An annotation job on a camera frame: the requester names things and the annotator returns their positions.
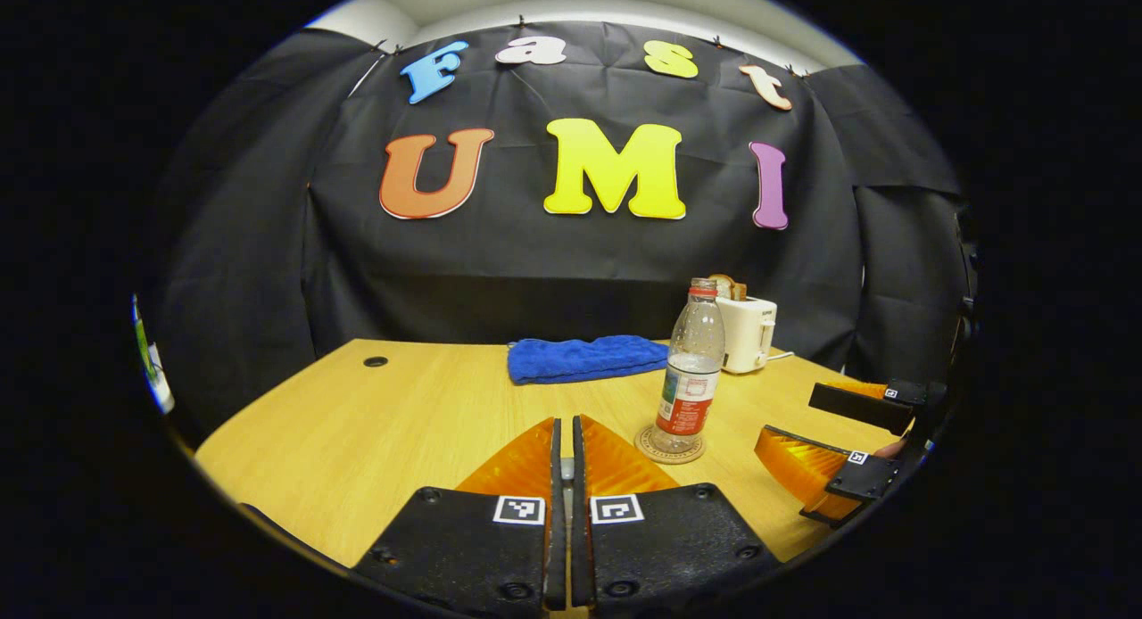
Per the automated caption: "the green drink bottle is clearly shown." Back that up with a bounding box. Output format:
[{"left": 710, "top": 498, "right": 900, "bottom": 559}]
[{"left": 132, "top": 295, "right": 177, "bottom": 415}]

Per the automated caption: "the white toaster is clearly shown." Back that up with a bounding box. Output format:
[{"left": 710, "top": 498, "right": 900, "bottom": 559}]
[{"left": 714, "top": 296, "right": 779, "bottom": 375}]

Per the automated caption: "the round brown coaster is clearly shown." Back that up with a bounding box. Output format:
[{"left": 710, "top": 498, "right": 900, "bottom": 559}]
[{"left": 634, "top": 423, "right": 707, "bottom": 466}]

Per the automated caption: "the black backdrop cloth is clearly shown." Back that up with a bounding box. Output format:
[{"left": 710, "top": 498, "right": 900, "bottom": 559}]
[{"left": 147, "top": 20, "right": 973, "bottom": 424}]

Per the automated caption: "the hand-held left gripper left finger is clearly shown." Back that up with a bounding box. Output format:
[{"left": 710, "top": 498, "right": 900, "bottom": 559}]
[{"left": 352, "top": 417, "right": 568, "bottom": 619}]

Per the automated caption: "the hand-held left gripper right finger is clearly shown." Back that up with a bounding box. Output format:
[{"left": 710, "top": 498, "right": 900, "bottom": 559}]
[{"left": 571, "top": 414, "right": 782, "bottom": 617}]

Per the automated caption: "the blue towel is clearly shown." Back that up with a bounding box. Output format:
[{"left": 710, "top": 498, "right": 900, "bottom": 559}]
[{"left": 507, "top": 334, "right": 670, "bottom": 386}]

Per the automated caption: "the clear plastic water bottle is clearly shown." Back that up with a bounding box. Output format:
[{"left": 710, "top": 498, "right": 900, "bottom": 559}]
[{"left": 649, "top": 277, "right": 726, "bottom": 455}]

